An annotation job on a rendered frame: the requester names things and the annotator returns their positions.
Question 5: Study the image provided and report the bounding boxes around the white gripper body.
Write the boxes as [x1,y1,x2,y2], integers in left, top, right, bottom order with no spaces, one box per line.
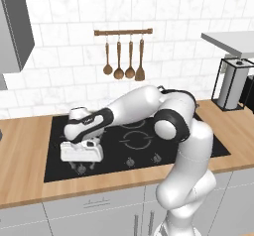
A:
[60,141,104,164]

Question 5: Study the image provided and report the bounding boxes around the black hob knob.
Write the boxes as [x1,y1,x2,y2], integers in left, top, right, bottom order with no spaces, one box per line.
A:
[152,153,163,164]
[76,165,87,176]
[125,158,136,169]

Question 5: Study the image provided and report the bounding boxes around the grey drawer front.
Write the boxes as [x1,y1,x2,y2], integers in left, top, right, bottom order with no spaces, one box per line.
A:
[0,202,48,236]
[42,184,147,222]

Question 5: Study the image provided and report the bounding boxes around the black glass hob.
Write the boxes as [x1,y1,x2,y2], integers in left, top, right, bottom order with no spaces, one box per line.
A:
[43,111,232,184]

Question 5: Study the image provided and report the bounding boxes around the grey cupboard door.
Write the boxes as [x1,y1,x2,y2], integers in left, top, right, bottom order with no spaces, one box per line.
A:
[143,182,174,236]
[48,202,146,236]

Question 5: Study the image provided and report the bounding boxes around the small wooden spoon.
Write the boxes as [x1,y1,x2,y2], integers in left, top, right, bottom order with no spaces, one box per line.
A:
[102,41,114,76]

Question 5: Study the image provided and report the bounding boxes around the wooden ladle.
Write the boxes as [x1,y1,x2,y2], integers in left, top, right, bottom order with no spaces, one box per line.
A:
[113,41,125,81]

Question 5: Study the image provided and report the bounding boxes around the wooden spatula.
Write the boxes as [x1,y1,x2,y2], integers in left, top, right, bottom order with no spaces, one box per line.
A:
[134,38,147,82]

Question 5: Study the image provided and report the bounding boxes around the grey cupboard run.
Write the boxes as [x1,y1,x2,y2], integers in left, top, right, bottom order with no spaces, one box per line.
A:
[192,170,254,236]

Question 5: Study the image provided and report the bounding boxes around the dark appliance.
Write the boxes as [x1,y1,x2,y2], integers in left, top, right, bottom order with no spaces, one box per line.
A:
[239,74,254,114]

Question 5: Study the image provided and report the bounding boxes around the grey shelf board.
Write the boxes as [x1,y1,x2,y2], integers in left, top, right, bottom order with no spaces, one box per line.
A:
[200,30,254,59]

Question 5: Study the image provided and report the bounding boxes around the grey drawer handle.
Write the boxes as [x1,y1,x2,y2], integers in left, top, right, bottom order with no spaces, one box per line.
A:
[82,197,112,209]

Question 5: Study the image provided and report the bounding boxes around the grey cupboard door handle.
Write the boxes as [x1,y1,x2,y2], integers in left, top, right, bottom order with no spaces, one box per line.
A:
[133,213,140,236]
[148,209,156,236]

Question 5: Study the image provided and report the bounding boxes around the wooden utensil rail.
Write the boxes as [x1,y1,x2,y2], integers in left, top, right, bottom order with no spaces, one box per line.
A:
[93,28,154,37]

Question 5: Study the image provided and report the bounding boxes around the grey wall cupboard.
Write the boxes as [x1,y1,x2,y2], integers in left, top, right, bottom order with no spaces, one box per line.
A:
[0,0,36,74]

